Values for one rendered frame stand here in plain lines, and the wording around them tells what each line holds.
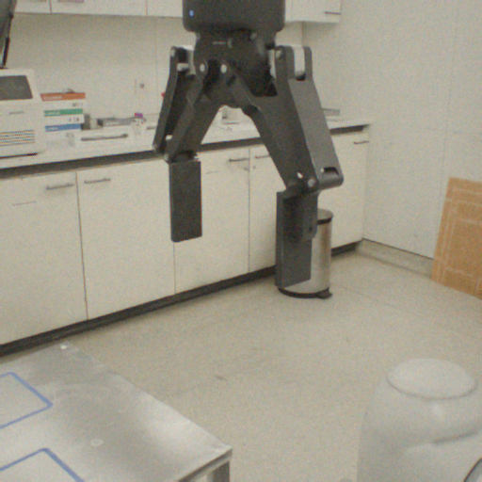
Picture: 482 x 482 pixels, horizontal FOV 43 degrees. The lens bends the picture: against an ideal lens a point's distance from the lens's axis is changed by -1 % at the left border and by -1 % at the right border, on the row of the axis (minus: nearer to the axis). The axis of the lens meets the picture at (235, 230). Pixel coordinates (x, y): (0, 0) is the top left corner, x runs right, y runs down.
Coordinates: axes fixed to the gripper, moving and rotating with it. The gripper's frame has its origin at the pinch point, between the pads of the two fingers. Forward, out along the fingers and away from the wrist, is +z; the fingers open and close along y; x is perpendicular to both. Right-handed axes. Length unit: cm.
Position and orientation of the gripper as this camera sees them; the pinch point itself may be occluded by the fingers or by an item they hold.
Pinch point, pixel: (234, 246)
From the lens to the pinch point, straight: 49.4
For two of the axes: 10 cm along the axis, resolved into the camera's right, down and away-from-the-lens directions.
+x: -7.8, 1.8, -6.0
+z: 0.0, 9.6, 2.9
